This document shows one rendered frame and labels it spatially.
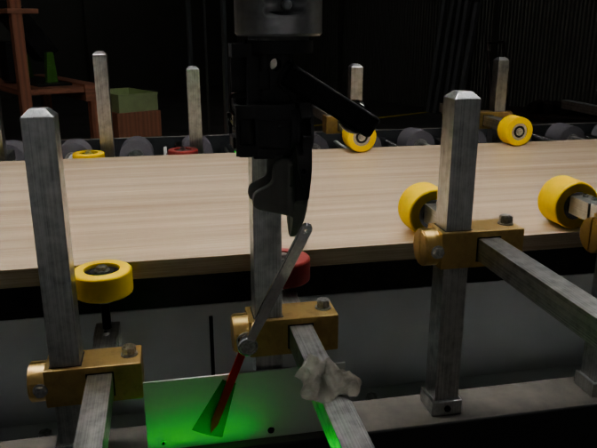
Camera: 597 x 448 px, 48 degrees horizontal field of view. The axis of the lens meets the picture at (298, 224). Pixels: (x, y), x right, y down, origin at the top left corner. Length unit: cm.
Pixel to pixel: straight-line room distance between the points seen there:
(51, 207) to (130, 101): 480
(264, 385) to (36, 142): 41
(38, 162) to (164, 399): 33
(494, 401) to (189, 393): 44
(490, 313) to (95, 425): 72
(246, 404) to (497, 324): 53
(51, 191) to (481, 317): 76
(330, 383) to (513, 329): 60
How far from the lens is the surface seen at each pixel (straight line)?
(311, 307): 88
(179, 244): 104
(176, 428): 90
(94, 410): 79
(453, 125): 85
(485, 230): 89
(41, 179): 79
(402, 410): 99
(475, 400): 103
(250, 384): 88
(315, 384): 70
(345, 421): 67
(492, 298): 121
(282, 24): 67
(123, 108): 556
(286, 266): 77
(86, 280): 91
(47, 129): 78
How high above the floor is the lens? 123
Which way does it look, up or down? 17 degrees down
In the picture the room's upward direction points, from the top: straight up
